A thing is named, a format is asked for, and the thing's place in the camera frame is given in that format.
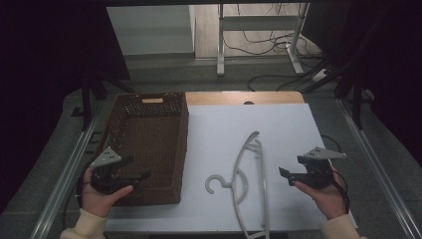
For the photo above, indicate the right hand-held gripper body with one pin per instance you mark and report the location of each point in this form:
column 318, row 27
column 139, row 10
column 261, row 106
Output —
column 315, row 172

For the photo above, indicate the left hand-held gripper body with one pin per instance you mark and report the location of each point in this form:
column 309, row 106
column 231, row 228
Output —
column 104, row 174

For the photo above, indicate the brown woven basket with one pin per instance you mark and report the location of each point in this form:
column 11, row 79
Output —
column 149, row 149

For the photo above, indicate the grey plastic clothes hanger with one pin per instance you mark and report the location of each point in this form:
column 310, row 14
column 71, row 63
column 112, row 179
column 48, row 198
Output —
column 239, row 172

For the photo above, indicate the person's left hand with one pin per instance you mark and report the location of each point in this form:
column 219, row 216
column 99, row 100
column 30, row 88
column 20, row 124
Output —
column 98, row 200

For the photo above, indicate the person's right hand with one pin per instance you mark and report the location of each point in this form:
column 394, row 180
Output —
column 326, row 200

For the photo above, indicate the white table mat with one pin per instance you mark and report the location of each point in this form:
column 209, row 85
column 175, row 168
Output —
column 292, row 132

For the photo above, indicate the black tripod stand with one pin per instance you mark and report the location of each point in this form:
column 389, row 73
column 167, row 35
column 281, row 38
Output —
column 356, row 96
column 87, row 96

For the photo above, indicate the white power strip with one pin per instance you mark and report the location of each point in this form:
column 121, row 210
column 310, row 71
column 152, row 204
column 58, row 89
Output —
column 319, row 75

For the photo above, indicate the white cabinet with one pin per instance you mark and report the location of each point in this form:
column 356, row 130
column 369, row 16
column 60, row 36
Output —
column 152, row 30

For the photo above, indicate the aluminium rail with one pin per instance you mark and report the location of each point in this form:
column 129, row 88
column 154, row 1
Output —
column 63, row 179
column 378, row 166

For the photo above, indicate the white metal desk frame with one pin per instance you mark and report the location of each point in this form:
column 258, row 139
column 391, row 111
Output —
column 220, row 43

